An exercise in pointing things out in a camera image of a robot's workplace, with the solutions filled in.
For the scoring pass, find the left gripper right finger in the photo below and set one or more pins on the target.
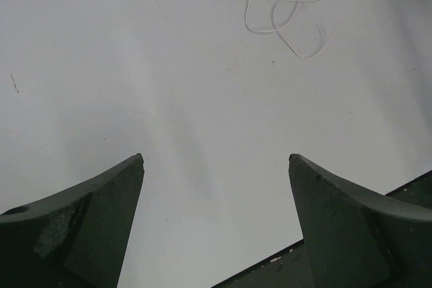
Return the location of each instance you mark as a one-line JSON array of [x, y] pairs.
[[354, 234]]

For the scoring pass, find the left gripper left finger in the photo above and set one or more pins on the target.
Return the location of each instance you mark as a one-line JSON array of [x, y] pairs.
[[76, 237]]

